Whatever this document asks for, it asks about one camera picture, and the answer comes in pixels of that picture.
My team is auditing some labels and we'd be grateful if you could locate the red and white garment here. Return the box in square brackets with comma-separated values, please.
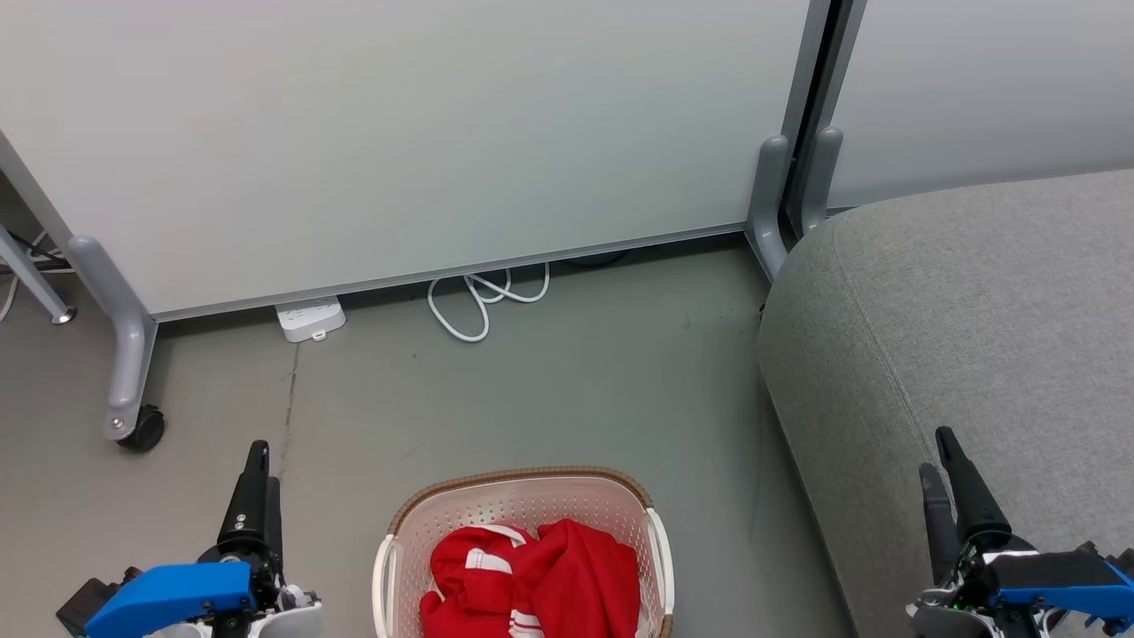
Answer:
[419, 519, 641, 638]

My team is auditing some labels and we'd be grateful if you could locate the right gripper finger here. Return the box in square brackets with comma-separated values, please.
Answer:
[936, 427, 1013, 549]
[919, 463, 960, 586]

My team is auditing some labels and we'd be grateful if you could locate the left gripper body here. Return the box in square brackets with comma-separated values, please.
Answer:
[202, 542, 322, 638]

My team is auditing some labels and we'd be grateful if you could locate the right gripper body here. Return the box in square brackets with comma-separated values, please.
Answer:
[906, 530, 1046, 638]

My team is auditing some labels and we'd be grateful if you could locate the black floor cable bundle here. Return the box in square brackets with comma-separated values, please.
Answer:
[7, 230, 74, 274]

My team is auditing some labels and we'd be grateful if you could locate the white power strip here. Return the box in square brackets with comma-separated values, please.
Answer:
[275, 297, 346, 344]

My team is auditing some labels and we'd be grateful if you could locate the narrow white partition panel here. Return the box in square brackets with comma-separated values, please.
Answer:
[802, 0, 1134, 214]

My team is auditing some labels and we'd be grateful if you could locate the black caster wheel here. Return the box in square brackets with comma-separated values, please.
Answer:
[118, 405, 167, 454]

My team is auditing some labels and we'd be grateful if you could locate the grey fabric sofa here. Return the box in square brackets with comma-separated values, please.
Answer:
[756, 168, 1134, 638]

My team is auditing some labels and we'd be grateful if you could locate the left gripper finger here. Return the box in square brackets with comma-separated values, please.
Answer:
[219, 440, 269, 555]
[264, 477, 284, 577]

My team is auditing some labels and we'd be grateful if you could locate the grey partition foot with caster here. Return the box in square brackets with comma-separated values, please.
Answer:
[66, 235, 160, 441]

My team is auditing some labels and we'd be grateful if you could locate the white looped power cable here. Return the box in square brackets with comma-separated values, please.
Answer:
[427, 261, 552, 344]

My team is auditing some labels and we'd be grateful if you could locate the white perforated laundry basket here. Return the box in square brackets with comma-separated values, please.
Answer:
[372, 466, 676, 638]

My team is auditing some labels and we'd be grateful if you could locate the wide white partition panel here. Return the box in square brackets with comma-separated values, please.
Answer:
[0, 0, 834, 322]

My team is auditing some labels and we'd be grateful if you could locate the thin grey metal leg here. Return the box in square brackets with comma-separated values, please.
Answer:
[0, 222, 77, 325]

